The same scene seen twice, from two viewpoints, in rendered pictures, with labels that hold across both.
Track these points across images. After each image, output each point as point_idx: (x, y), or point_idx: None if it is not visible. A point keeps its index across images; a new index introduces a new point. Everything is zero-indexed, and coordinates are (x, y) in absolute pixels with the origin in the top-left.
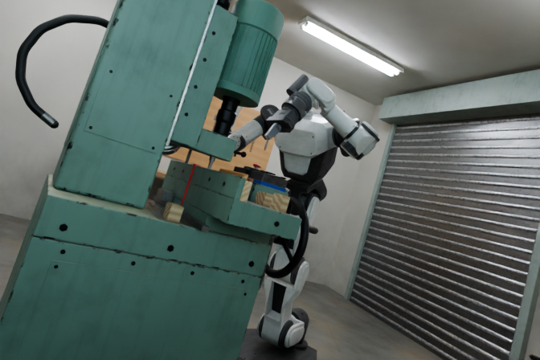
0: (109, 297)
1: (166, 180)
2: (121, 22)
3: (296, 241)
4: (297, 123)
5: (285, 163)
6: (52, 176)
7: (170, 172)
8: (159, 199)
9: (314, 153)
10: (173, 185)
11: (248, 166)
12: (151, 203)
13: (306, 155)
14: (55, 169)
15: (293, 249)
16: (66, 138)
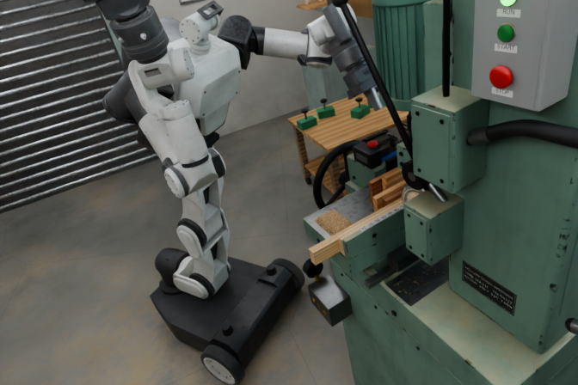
0: None
1: (361, 259)
2: None
3: (220, 192)
4: (214, 66)
5: (205, 129)
6: (520, 373)
7: (365, 246)
8: (414, 261)
9: (239, 88)
10: (390, 243)
11: (378, 150)
12: (430, 267)
13: (231, 99)
14: (547, 345)
15: (220, 201)
16: (571, 300)
